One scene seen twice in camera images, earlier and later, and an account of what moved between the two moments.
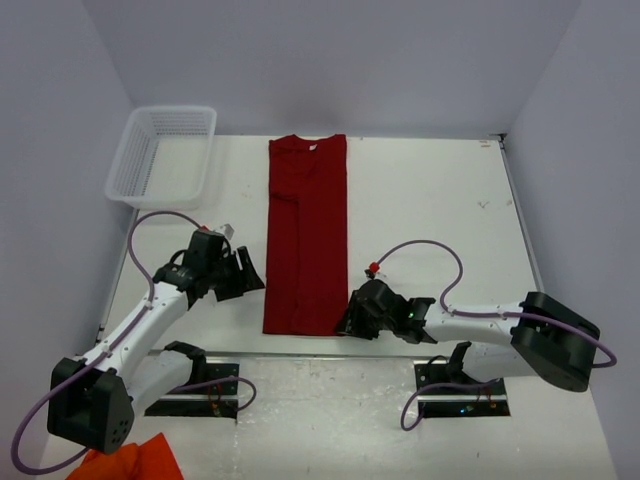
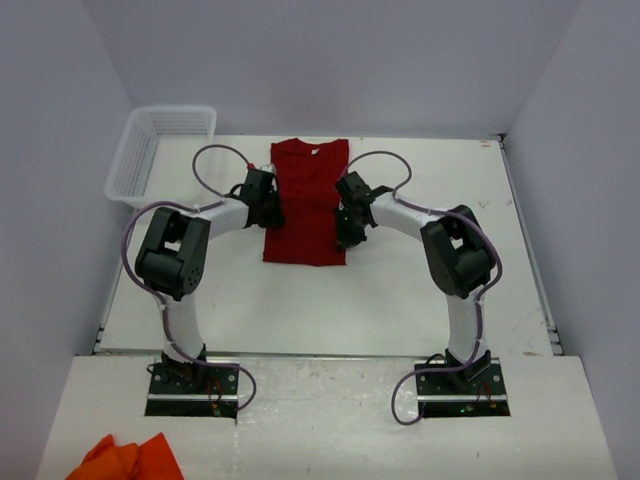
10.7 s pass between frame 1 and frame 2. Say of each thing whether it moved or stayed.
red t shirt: moved
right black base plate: stayed
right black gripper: moved
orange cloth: stayed
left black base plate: stayed
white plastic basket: stayed
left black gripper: moved
